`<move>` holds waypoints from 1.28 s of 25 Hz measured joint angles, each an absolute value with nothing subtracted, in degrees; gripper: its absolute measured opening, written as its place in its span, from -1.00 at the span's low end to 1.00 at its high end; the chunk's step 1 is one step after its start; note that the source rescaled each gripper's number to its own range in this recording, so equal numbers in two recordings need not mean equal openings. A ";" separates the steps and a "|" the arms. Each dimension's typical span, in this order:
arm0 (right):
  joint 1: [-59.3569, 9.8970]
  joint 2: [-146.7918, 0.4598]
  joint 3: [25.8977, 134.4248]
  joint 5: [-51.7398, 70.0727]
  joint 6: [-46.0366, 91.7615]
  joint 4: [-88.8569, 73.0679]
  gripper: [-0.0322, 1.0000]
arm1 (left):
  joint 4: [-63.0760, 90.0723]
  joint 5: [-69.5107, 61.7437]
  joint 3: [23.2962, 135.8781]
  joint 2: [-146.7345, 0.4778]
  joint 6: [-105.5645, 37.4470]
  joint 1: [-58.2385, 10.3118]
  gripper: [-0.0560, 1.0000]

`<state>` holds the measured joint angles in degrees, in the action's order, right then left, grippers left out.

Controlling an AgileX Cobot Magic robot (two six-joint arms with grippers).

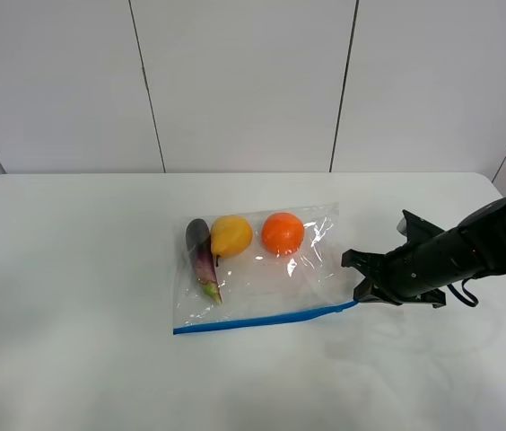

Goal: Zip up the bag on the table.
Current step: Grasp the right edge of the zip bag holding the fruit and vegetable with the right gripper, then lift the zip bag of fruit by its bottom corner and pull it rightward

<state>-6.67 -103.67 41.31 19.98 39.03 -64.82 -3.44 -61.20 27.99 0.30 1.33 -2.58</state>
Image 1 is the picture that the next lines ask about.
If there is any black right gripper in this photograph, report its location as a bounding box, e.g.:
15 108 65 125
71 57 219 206
341 250 446 309

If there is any clear blue-zip file bag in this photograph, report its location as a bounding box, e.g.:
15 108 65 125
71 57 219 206
173 203 356 335

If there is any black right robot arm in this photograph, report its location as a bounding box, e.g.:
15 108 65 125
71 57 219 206
341 198 506 308

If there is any orange fruit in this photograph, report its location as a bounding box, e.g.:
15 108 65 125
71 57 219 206
261 212 305 256

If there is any yellow pear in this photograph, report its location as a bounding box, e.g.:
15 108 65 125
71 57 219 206
211 215 253 259

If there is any purple eggplant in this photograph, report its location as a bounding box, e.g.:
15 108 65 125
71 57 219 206
185 218 222 304

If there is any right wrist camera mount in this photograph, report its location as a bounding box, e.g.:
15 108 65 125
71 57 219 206
397 210 443 243

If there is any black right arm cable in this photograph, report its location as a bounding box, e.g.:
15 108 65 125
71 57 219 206
448 277 479 309

